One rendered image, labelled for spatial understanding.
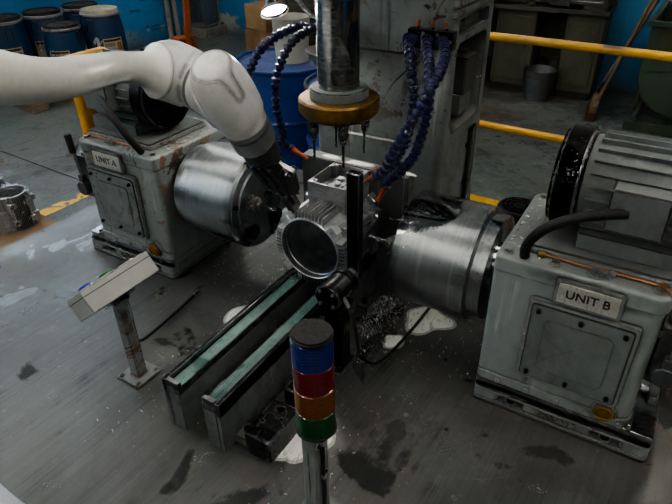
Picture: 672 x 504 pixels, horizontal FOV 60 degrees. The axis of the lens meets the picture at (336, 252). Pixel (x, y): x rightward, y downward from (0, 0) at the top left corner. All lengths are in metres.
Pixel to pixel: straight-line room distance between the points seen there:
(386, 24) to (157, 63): 0.55
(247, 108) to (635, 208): 0.66
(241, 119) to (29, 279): 0.96
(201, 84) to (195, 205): 0.51
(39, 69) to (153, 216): 0.78
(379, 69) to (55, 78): 0.80
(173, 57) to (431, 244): 0.60
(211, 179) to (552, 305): 0.83
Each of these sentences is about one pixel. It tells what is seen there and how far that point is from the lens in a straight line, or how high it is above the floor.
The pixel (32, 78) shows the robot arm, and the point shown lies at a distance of 0.90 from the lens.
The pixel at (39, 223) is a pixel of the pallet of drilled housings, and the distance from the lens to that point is 3.63.
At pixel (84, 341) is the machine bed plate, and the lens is 1.55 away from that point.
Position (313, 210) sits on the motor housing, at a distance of 1.31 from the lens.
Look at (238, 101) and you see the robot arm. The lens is 1.06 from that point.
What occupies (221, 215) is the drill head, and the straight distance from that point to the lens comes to 1.44.
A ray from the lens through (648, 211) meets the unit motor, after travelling 1.03.
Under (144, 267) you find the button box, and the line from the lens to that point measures 1.26.
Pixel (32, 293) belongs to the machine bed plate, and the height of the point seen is 0.80.
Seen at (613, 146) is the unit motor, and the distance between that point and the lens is 1.09.
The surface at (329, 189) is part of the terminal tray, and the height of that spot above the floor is 1.14.
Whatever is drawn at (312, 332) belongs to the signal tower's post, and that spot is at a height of 1.22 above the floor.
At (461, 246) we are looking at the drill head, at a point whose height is 1.13.
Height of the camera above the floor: 1.73
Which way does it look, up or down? 33 degrees down
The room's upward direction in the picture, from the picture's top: 1 degrees counter-clockwise
